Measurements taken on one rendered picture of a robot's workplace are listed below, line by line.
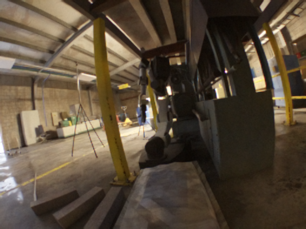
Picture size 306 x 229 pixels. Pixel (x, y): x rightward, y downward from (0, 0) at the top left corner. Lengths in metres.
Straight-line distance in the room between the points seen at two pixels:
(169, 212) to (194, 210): 0.09
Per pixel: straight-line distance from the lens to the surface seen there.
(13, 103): 9.70
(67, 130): 8.58
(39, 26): 7.07
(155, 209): 0.51
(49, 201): 1.21
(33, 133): 9.13
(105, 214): 0.82
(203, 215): 0.49
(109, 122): 1.13
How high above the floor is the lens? 0.60
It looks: 2 degrees down
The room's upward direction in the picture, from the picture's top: 11 degrees counter-clockwise
